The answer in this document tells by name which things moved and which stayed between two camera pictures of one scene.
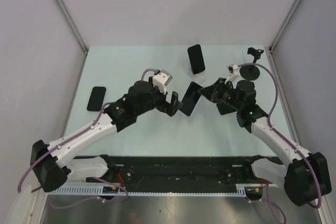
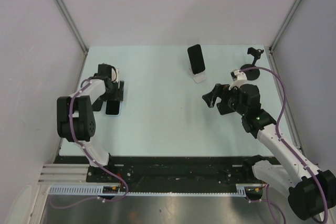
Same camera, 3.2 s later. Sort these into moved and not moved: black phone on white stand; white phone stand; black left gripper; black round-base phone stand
Moved: black left gripper
Not moved: black phone on white stand; black round-base phone stand; white phone stand
